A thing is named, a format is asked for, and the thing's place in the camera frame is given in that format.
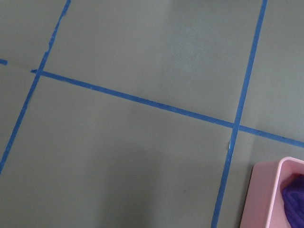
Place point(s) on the purple cloth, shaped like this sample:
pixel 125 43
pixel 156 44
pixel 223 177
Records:
pixel 293 198

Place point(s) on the pink bin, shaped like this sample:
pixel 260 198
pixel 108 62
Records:
pixel 264 206

